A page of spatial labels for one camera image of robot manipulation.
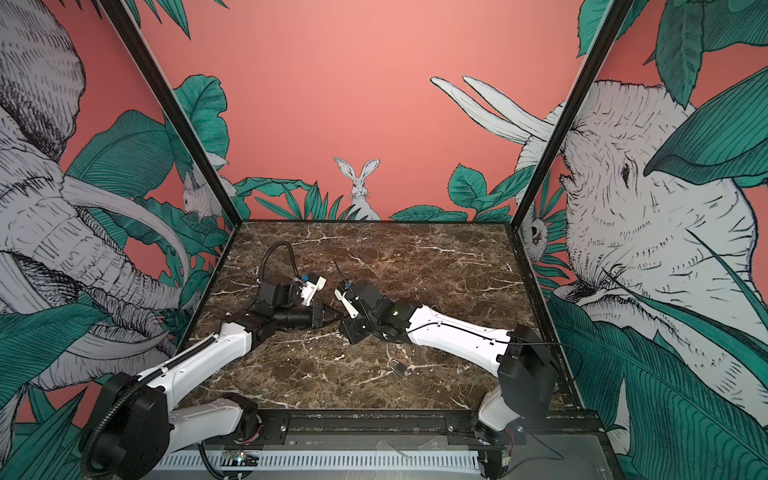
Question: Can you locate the small black padlock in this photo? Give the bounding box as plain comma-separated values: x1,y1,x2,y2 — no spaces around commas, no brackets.
389,359,411,378

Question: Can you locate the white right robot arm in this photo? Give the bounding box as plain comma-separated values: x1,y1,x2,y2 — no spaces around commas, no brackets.
334,281,560,432

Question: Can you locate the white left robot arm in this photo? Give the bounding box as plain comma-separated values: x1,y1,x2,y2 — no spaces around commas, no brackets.
79,273,339,479

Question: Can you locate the white perforated strip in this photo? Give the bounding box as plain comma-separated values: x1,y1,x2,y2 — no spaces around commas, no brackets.
161,449,481,474

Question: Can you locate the small green circuit board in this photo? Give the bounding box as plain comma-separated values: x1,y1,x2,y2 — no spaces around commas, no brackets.
221,452,259,468

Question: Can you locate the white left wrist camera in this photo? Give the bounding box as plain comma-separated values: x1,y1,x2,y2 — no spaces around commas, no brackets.
300,273,326,306

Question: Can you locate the thin black right cable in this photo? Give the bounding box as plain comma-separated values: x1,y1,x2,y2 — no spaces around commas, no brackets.
407,320,586,385

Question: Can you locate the black corrugated left cable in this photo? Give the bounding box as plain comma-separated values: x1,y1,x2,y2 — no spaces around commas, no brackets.
79,335,217,478

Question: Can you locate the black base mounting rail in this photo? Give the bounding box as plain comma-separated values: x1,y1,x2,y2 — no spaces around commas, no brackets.
248,409,525,449

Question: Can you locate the black corner frame post left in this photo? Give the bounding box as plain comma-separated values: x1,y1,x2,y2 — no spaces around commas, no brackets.
99,0,242,230

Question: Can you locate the black corner frame post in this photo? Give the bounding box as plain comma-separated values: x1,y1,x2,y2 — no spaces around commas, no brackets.
511,0,633,230
99,0,242,230

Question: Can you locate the black corner frame post right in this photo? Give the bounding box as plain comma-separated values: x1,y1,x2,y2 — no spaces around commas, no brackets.
511,0,633,230

